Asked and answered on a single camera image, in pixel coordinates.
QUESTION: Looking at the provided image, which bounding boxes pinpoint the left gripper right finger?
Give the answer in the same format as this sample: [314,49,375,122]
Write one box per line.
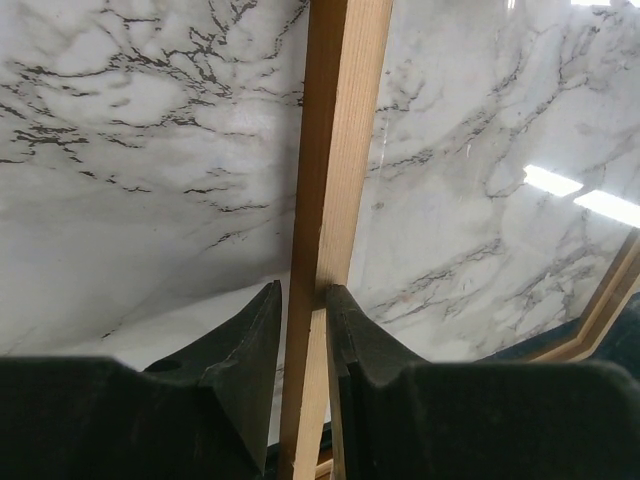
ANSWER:
[326,285,639,479]

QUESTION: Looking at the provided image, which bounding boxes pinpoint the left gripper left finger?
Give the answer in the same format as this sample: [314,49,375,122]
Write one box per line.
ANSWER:
[1,281,282,479]

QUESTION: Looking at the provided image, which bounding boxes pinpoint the clear acrylic glass sheet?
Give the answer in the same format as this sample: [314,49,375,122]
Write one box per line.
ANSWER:
[349,1,639,361]

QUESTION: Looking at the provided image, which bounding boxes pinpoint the brown wooden picture frame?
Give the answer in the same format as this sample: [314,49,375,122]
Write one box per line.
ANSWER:
[278,1,639,479]

